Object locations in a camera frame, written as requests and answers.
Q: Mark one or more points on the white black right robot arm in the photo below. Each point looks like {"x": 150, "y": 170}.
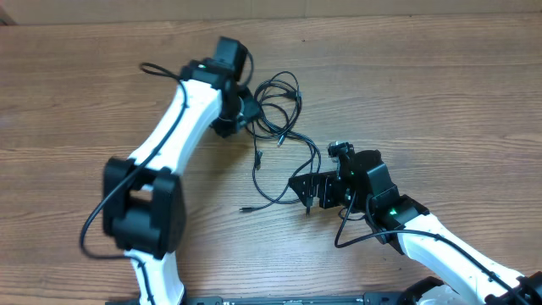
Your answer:
{"x": 361, "y": 183}

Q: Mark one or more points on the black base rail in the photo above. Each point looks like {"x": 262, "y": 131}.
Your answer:
{"x": 296, "y": 301}

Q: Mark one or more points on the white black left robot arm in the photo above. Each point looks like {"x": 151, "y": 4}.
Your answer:
{"x": 143, "y": 207}

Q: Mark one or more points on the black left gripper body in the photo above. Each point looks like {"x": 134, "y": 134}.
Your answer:
{"x": 246, "y": 109}

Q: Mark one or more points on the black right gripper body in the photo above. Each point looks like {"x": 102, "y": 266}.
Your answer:
{"x": 334, "y": 194}

